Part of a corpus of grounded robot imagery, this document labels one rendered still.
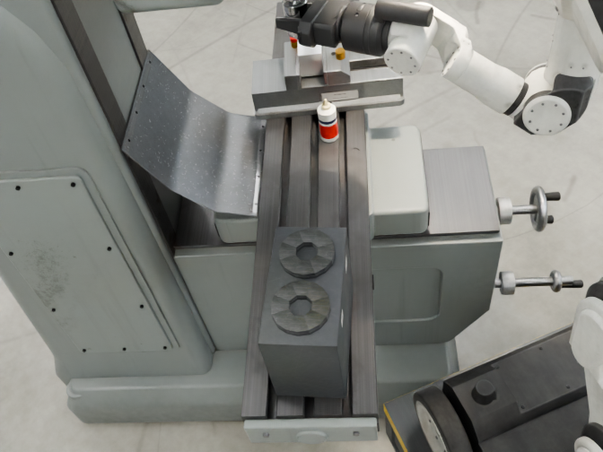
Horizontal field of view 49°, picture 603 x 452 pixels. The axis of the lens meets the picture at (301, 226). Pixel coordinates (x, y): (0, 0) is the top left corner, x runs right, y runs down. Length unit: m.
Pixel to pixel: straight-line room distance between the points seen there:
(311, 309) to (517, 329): 1.36
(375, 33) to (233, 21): 2.40
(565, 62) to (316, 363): 0.63
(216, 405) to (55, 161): 0.97
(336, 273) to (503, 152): 1.79
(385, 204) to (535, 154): 1.34
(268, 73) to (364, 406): 0.82
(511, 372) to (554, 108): 0.61
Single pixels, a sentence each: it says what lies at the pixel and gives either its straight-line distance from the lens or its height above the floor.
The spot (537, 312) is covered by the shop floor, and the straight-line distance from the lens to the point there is 2.32.
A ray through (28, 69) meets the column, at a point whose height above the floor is 1.30.
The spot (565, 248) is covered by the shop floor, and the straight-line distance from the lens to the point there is 2.49.
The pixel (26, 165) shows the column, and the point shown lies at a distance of 1.42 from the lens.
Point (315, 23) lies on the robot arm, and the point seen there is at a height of 1.26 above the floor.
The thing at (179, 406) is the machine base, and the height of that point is 0.13.
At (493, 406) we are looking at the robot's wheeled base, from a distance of 1.48.
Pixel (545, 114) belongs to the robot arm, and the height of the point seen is 1.16.
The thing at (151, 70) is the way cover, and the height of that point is 1.05.
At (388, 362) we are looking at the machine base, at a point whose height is 0.20.
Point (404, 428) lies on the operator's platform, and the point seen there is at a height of 0.40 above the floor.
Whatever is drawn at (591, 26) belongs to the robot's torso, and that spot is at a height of 1.48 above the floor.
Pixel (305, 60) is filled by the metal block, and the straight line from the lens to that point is 1.52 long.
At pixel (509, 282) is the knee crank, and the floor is 0.52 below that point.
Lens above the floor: 1.96
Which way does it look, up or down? 51 degrees down
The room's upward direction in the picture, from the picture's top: 11 degrees counter-clockwise
